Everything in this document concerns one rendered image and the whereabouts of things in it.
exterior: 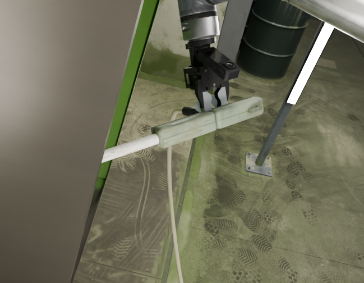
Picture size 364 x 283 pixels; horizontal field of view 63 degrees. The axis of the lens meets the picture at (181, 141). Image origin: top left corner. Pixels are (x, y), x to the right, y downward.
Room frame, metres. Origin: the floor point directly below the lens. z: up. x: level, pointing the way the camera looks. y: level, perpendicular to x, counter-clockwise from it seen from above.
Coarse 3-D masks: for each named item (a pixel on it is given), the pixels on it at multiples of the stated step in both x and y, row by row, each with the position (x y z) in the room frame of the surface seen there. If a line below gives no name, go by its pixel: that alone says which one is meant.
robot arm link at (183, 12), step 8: (184, 0) 0.71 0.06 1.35; (192, 0) 0.70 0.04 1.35; (200, 0) 0.69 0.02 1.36; (184, 8) 0.70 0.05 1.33; (192, 8) 0.69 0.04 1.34; (200, 8) 0.69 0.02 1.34; (208, 8) 0.70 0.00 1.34; (216, 8) 0.74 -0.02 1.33; (184, 16) 0.70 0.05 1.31; (192, 16) 0.69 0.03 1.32; (200, 16) 0.69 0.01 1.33; (208, 16) 0.69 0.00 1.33
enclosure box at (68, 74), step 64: (0, 0) 0.23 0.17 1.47; (64, 0) 0.24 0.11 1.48; (128, 0) 0.24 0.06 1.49; (0, 64) 0.23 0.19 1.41; (64, 64) 0.24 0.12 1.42; (128, 64) 0.83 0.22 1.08; (0, 128) 0.23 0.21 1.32; (64, 128) 0.24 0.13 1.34; (0, 192) 0.23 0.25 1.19; (64, 192) 0.24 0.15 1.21; (0, 256) 0.23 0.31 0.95; (64, 256) 0.24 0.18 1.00
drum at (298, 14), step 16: (256, 0) 3.10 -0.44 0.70; (272, 0) 2.91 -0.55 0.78; (256, 16) 2.98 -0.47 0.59; (272, 16) 2.88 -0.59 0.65; (288, 16) 2.86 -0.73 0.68; (304, 16) 2.91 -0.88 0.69; (256, 32) 2.94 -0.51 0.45; (272, 32) 2.86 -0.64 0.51; (288, 32) 2.86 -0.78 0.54; (256, 48) 2.90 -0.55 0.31; (272, 48) 2.86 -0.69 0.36; (288, 48) 2.89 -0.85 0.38; (240, 64) 3.02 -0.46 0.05; (256, 64) 2.88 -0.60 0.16; (272, 64) 2.86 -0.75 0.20; (288, 64) 2.98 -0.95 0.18; (272, 80) 2.87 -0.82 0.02
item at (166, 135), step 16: (192, 112) 0.67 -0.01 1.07; (208, 112) 0.57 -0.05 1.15; (224, 112) 0.58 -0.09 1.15; (240, 112) 0.61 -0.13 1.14; (256, 112) 0.64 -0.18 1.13; (160, 128) 0.49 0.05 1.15; (176, 128) 0.50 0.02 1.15; (192, 128) 0.52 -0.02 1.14; (208, 128) 0.54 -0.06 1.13; (128, 144) 0.43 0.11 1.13; (144, 144) 0.45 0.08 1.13; (160, 144) 0.47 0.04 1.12
